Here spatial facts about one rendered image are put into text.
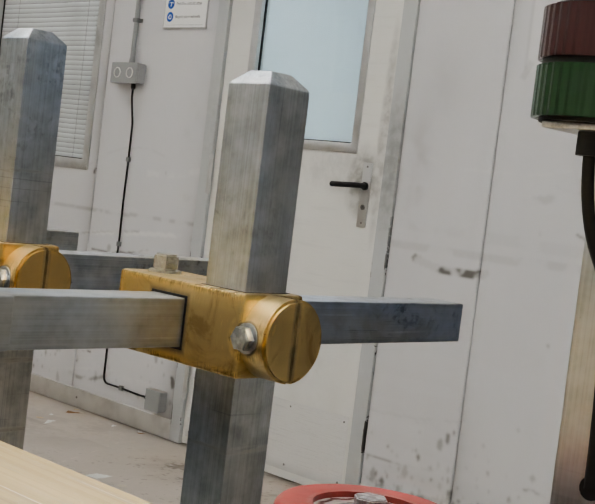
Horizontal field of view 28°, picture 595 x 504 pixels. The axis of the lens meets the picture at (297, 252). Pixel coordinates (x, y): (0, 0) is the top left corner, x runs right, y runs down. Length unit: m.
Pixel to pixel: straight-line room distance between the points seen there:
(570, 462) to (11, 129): 0.50
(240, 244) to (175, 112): 4.11
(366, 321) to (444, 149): 3.04
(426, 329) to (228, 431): 0.25
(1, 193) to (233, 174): 0.24
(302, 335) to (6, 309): 0.17
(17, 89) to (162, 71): 4.01
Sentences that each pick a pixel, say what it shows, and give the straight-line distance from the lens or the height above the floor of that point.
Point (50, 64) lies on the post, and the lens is 0.91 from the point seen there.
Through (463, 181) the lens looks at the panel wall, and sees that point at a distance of 3.83.
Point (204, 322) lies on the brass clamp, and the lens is 0.72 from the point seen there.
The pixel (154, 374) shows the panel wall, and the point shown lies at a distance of 4.83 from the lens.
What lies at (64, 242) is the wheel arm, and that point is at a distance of 1.29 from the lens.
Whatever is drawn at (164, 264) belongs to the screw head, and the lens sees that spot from 0.77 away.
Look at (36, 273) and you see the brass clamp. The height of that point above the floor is 0.95.
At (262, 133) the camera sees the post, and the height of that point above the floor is 1.06.
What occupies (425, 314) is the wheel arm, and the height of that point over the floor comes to 0.95.
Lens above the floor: 1.03
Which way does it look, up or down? 3 degrees down
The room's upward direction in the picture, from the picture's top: 7 degrees clockwise
